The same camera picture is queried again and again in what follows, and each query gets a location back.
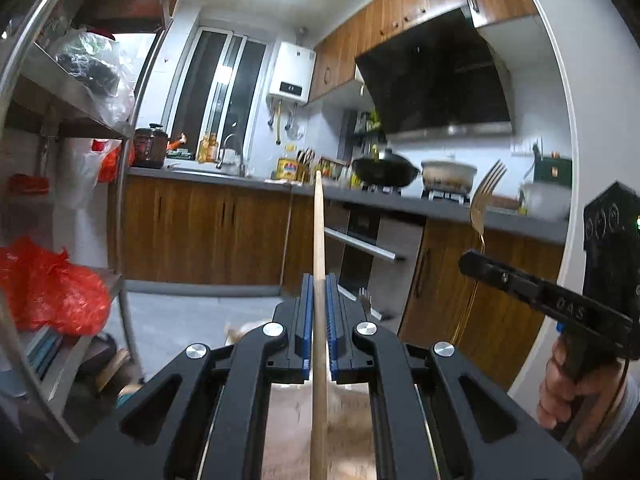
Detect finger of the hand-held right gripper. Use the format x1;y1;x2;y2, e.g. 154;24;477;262
459;250;543;311

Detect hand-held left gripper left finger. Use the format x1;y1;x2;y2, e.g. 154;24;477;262
52;272;318;480

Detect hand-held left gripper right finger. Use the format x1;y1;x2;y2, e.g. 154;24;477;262
324;272;583;480

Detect cream floral ceramic utensil holder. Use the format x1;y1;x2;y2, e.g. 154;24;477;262
224;321;373;411

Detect gold fork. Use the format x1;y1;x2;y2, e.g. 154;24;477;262
452;160;508;348

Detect wooden chopstick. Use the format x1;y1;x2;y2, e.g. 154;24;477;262
309;170;331;480

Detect person's right forearm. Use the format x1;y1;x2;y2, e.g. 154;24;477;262
562;380;640;471

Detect person's right hand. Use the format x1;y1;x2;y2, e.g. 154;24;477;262
537;332;628;443

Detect white bowl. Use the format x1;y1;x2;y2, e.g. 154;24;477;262
520;182;571;221

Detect grey kitchen countertop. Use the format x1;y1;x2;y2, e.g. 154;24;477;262
125;165;568;246

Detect built-in steel oven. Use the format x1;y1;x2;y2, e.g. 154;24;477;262
325;205;426;321

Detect gas stove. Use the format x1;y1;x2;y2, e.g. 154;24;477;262
362;182;473;206

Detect dark green appliance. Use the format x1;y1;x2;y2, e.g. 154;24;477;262
531;142;573;185

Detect white ceramic casserole pot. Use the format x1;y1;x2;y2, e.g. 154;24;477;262
421;160;478;195

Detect wooden base cabinets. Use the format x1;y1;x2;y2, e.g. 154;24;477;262
120;175;561;391

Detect black wok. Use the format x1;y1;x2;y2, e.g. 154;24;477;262
351;152;421;188

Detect row of seasoning bottles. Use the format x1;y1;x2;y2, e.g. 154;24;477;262
317;157;353;181

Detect knife block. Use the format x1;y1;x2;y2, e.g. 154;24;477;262
297;149;316;183

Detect yellow oil bottle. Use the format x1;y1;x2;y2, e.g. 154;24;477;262
276;146;299;182

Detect steel faucet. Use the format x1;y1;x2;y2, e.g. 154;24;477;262
216;133;247;177

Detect spice shelf with bottles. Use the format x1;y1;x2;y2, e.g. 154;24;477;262
355;110;386;146

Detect black range hood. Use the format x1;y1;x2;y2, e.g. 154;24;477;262
354;6;516;141

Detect amber liquid bottles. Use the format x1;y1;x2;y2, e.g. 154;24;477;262
197;131;221;163

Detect orange plastic item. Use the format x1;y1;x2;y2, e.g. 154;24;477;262
167;132;193;156

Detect dark red pressure cooker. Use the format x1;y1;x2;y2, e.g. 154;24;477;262
134;123;168;170

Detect orange-red printed plastic bag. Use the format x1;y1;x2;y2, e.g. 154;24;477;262
92;139;136;183

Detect white water heater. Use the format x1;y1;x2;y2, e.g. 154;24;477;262
266;41;317;107

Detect crumpled red plastic bag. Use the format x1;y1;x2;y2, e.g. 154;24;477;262
0;237;112;336

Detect grey blue board stack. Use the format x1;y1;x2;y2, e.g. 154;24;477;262
15;325;66;386

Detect kitchen window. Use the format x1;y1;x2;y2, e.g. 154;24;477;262
162;27;268;161

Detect white plastic bag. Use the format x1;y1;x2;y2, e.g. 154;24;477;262
65;137;121;211

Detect red plastic box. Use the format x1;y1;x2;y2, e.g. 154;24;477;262
7;174;51;196

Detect clear plastic bag dark contents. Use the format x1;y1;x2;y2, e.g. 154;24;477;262
50;27;136;128

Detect metal shelf rack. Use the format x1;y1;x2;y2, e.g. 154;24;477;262
0;0;173;461

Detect wall socket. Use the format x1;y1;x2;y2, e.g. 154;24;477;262
510;137;543;157

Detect wooden wall cabinets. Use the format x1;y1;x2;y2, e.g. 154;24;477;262
307;0;538;103

